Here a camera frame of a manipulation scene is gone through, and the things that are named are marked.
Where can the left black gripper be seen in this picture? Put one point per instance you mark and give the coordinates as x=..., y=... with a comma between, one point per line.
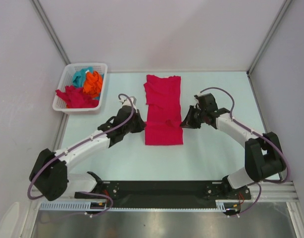
x=141, y=124

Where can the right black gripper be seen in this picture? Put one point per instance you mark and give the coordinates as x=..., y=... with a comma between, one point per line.
x=188, y=122

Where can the red t shirt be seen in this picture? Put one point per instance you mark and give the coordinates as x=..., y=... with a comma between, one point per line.
x=76, y=98
x=164, y=111

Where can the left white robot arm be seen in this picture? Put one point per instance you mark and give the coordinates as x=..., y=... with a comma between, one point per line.
x=51, y=169

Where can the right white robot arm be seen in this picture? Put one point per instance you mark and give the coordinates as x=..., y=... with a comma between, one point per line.
x=263, y=153

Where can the orange t shirt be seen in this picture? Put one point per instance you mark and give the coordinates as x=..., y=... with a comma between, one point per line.
x=93, y=84

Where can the teal t shirt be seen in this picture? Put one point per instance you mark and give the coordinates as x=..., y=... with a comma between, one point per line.
x=79, y=77

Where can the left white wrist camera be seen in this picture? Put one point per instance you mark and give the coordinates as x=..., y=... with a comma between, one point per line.
x=129, y=102

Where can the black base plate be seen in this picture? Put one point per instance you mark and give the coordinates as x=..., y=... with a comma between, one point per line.
x=194, y=194

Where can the slotted cable duct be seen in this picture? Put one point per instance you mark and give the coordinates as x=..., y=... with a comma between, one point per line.
x=87, y=206

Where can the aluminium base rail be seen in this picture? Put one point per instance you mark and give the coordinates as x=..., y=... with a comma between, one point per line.
x=83, y=185

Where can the right aluminium frame post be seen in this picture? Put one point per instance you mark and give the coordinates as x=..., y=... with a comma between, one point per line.
x=269, y=35

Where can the aluminium frame post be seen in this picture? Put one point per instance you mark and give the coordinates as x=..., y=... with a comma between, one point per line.
x=269, y=35
x=42, y=15

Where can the left aluminium frame post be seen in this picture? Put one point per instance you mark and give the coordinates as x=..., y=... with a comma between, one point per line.
x=42, y=15

